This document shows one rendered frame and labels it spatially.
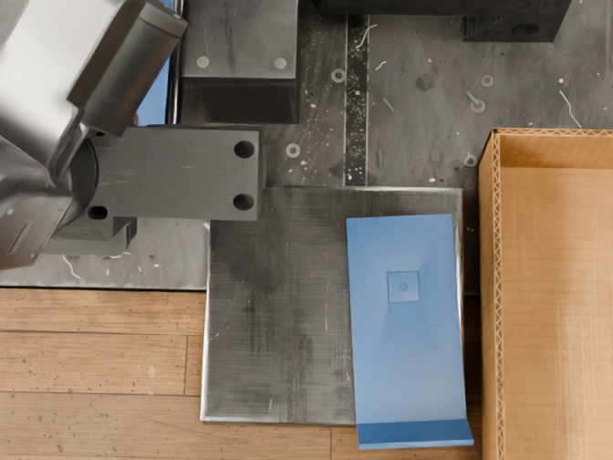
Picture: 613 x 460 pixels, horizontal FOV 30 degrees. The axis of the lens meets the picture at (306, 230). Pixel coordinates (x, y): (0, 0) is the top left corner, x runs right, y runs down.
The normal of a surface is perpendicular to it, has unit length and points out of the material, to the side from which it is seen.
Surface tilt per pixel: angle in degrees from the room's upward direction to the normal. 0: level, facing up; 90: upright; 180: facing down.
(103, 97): 51
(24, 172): 90
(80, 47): 21
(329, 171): 0
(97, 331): 0
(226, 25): 0
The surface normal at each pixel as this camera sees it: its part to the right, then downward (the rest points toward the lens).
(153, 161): -0.04, 0.16
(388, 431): -0.04, -0.96
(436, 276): -0.02, -0.25
